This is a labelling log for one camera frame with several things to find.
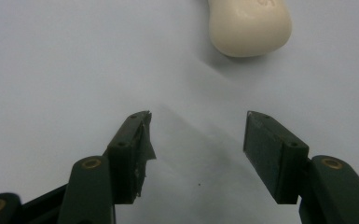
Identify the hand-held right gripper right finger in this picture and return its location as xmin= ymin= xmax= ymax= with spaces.
xmin=242 ymin=110 xmax=311 ymax=205

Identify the cream soap bar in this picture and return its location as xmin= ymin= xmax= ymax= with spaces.
xmin=206 ymin=0 xmax=293 ymax=59

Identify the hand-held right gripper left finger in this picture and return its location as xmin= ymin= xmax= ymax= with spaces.
xmin=103 ymin=110 xmax=157 ymax=205

